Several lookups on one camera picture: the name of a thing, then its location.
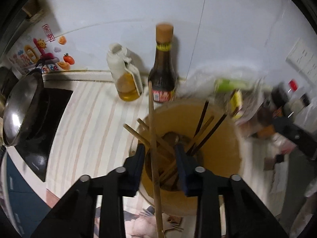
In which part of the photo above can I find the light wooden chopstick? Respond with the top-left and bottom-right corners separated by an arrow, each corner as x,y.
137,118 -> 175,155
123,124 -> 175,157
148,81 -> 164,238
159,115 -> 214,182

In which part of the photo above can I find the dark brown chopstick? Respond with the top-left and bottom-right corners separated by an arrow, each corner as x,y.
194,101 -> 209,136

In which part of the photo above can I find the cream ribbed utensil holder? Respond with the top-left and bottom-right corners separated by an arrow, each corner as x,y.
139,99 -> 243,217

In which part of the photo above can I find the black chopstick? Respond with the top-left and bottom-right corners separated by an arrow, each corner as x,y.
187,114 -> 227,156

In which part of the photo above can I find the striped cat table mat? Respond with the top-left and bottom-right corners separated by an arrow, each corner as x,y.
46,81 -> 148,207

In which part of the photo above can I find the cooking oil jug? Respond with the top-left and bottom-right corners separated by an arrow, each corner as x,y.
106,43 -> 143,102

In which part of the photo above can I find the green vegetable in bag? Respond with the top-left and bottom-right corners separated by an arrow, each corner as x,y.
214,79 -> 253,93

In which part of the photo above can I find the dark soy sauce bottle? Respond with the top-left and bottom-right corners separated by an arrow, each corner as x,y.
148,23 -> 177,103

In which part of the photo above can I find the blue cabinet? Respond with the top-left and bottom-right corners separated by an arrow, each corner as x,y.
7,156 -> 51,237

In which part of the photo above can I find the steel wok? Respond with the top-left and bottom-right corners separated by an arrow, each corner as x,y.
3,68 -> 48,146

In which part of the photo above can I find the red cap sauce bottle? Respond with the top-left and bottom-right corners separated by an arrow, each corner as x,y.
285,79 -> 298,102

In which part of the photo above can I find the colourful wall sticker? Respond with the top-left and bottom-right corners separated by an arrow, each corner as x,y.
7,23 -> 75,73

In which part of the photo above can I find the white wall socket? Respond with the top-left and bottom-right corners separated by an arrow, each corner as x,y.
286,39 -> 317,84

